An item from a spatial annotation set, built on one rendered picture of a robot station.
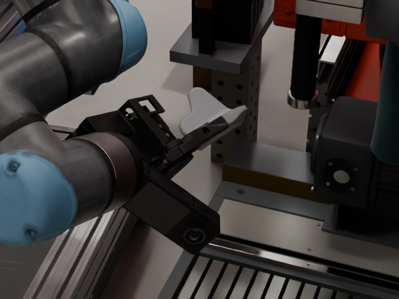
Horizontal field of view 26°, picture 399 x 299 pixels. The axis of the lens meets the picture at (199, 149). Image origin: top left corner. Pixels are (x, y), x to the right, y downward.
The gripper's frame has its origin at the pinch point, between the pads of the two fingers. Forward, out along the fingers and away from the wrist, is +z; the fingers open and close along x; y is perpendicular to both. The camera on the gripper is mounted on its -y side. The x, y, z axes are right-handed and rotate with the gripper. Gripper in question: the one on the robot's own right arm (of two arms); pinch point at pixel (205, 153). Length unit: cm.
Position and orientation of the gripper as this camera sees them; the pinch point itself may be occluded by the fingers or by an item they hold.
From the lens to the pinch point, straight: 99.2
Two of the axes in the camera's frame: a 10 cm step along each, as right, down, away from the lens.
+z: 4.2, -1.6, 9.0
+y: -6.1, -7.8, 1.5
